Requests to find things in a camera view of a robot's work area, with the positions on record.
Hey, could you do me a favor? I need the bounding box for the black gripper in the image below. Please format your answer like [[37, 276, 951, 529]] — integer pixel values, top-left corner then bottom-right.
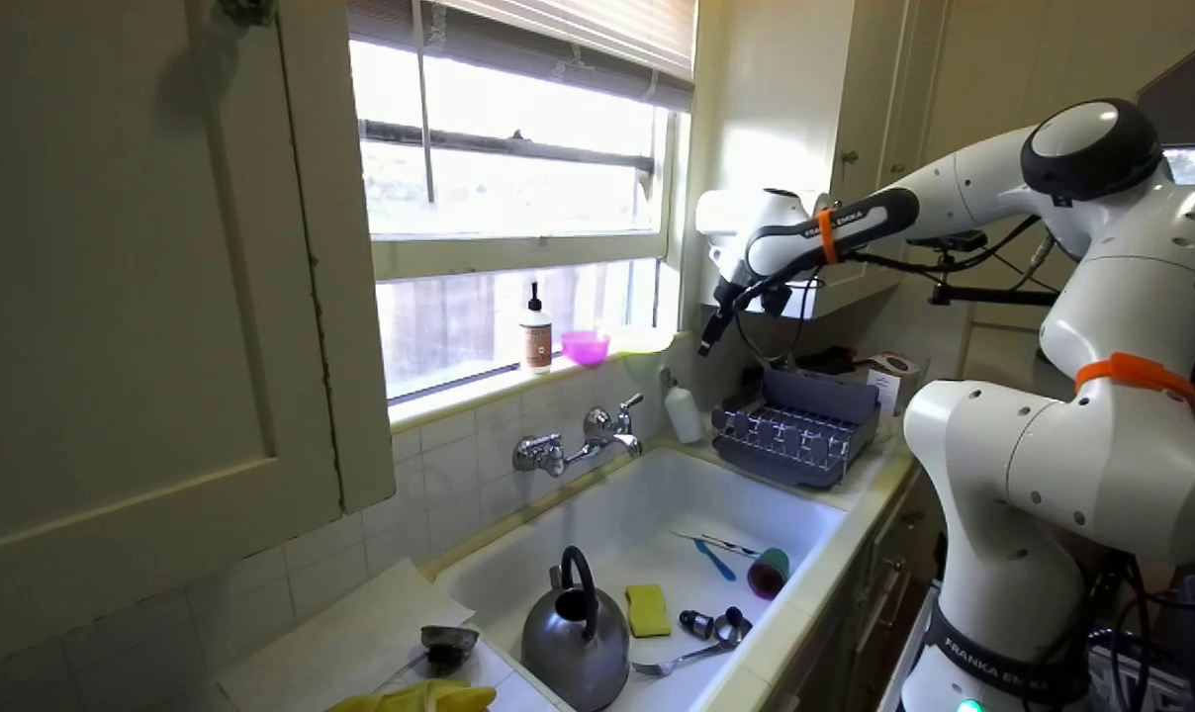
[[695, 255, 795, 356]]

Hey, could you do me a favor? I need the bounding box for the white soap dispenser bottle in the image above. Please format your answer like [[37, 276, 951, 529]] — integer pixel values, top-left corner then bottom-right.
[[657, 363, 707, 451]]

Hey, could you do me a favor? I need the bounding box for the pink plastic bowl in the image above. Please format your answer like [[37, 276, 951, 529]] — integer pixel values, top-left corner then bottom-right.
[[558, 327, 619, 372]]

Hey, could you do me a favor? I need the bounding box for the brown pump soap bottle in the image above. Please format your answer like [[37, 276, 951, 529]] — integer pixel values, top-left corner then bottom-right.
[[516, 276, 558, 375]]

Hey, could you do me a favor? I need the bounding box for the white cardboard box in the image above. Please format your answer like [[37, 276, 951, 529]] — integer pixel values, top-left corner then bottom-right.
[[856, 348, 927, 417]]

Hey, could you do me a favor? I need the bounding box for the white ceramic sink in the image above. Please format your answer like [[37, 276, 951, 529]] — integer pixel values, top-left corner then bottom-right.
[[429, 443, 851, 712]]

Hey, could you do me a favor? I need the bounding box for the blue brush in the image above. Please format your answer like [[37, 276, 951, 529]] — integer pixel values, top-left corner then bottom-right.
[[685, 529, 761, 584]]

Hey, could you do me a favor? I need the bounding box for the green and red cup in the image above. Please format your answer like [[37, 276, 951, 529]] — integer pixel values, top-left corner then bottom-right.
[[745, 541, 795, 607]]

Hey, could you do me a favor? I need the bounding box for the yellow sponge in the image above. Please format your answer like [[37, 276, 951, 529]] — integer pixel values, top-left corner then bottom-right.
[[623, 583, 677, 645]]

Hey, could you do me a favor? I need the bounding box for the window blind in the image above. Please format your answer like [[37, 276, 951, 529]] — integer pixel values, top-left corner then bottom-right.
[[416, 0, 699, 86]]

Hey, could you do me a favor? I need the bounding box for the steel fork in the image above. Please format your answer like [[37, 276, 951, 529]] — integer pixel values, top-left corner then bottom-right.
[[628, 637, 737, 682]]

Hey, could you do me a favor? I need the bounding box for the yellow cloth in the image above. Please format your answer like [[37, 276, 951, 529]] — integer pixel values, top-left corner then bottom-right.
[[326, 677, 501, 712]]

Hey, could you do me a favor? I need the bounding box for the cream cabinet door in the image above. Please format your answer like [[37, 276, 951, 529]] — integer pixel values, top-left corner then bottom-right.
[[0, 0, 400, 682]]

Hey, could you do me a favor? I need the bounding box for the grey wire dish rack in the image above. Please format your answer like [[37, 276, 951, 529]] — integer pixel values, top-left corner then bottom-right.
[[707, 363, 888, 495]]

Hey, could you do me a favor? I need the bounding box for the small orange strap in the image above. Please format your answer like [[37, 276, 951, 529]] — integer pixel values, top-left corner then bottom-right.
[[810, 201, 842, 271]]

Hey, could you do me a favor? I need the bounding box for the chrome wall faucet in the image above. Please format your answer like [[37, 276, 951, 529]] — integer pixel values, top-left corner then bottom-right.
[[511, 387, 649, 484]]

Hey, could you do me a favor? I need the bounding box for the kitchen window frame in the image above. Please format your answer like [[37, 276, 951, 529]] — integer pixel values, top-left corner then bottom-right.
[[339, 0, 699, 429]]

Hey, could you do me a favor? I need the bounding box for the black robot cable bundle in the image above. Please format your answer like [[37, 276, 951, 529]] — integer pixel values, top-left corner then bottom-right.
[[731, 211, 1195, 712]]

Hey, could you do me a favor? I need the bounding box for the black handled can opener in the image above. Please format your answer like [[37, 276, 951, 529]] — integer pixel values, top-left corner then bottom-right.
[[677, 603, 757, 652]]

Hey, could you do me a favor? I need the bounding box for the steel kettle black handle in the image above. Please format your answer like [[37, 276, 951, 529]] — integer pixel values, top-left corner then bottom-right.
[[516, 541, 633, 712]]

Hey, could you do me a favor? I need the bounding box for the large orange strap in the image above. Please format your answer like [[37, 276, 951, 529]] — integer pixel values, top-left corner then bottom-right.
[[1067, 348, 1195, 410]]

